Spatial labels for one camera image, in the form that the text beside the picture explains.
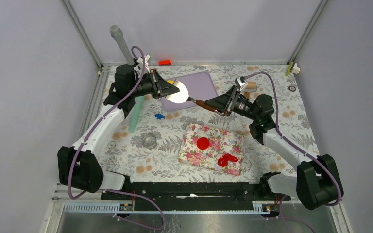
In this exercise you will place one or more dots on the clear round cutter cup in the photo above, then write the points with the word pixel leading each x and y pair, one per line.
pixel 149 141

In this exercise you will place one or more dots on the orange red block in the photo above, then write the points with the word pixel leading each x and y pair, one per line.
pixel 165 63

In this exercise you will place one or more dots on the mint green rolling pin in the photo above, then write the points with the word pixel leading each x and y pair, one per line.
pixel 136 113

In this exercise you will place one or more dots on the metal dough scraper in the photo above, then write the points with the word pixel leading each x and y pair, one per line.
pixel 183 96

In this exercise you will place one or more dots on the white green clip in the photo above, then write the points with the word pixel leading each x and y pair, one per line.
pixel 293 68

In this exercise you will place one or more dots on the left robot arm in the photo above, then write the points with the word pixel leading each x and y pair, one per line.
pixel 78 165

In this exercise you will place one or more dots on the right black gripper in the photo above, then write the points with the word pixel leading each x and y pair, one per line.
pixel 221 103

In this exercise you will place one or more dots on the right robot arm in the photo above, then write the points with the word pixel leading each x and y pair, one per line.
pixel 317 180

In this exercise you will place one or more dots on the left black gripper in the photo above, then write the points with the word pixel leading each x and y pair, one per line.
pixel 161 87

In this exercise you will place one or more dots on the grey microphone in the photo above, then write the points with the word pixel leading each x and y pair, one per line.
pixel 117 34

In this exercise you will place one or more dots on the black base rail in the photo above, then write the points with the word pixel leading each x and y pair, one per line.
pixel 186 196

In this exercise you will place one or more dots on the purple tray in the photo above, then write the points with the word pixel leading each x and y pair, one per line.
pixel 200 85

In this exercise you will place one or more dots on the red dough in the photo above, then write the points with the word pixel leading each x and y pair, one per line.
pixel 203 143

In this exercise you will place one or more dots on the wooden dough roller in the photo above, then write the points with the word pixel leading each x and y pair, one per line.
pixel 251 86

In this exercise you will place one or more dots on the red dough ring scrap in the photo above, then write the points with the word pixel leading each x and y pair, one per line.
pixel 225 159

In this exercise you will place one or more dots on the floral table mat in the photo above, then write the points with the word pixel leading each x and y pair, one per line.
pixel 123 151

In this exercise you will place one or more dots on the floral tray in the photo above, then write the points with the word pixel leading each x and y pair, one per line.
pixel 222 141

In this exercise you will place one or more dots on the blue small object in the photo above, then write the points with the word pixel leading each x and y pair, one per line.
pixel 159 116

